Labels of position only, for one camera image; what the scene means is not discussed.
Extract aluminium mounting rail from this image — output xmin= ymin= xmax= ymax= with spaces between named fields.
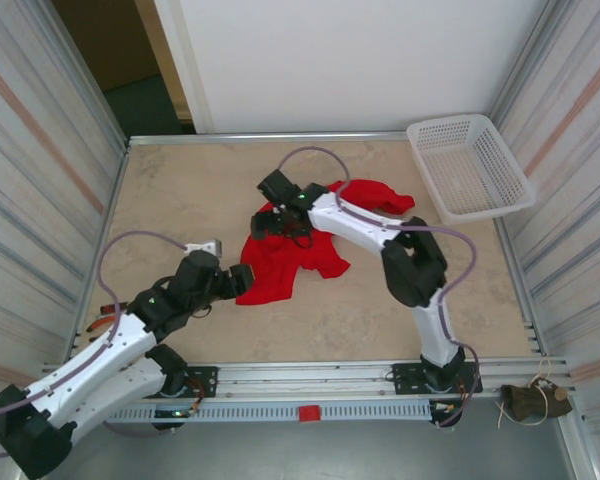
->
xmin=39 ymin=355 xmax=569 ymax=401

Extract white door frame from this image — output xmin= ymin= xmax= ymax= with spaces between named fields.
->
xmin=134 ymin=0 xmax=216 ymax=135

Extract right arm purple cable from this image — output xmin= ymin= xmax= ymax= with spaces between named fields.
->
xmin=278 ymin=146 xmax=483 ymax=429

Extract brown cloth bag with string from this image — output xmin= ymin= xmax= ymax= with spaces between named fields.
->
xmin=497 ymin=359 xmax=574 ymax=426

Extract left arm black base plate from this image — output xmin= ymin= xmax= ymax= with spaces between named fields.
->
xmin=179 ymin=366 xmax=219 ymax=399

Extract white perforated plastic basket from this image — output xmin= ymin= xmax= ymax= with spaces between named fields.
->
xmin=405 ymin=113 xmax=537 ymax=226

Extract red t-shirt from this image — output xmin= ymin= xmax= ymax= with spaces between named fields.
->
xmin=234 ymin=178 xmax=416 ymax=307

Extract slotted grey cable duct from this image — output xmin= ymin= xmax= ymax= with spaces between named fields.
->
xmin=107 ymin=399 xmax=434 ymax=424

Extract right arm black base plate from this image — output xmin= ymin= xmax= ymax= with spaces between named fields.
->
xmin=390 ymin=362 xmax=483 ymax=397

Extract small circuit board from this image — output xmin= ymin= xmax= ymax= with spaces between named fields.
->
xmin=431 ymin=399 xmax=465 ymax=420
xmin=152 ymin=407 xmax=201 ymax=420

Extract brown cardboard box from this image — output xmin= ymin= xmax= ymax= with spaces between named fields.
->
xmin=52 ymin=0 xmax=161 ymax=94

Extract aluminium enclosure post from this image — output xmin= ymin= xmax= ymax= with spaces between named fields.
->
xmin=489 ymin=0 xmax=564 ymax=131
xmin=42 ymin=0 xmax=131 ymax=151

